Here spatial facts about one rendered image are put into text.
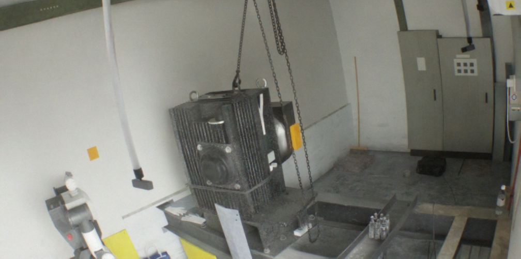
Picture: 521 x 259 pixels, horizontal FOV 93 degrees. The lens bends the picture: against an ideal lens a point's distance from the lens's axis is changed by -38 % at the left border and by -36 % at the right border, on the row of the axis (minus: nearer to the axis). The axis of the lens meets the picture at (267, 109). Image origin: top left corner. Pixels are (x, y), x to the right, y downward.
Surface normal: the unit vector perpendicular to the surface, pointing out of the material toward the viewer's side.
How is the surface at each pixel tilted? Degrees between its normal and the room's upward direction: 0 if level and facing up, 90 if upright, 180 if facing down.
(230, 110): 90
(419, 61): 90
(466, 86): 90
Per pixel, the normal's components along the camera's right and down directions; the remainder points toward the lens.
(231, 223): -0.48, 0.27
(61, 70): 0.74, 0.02
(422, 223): -0.66, 0.28
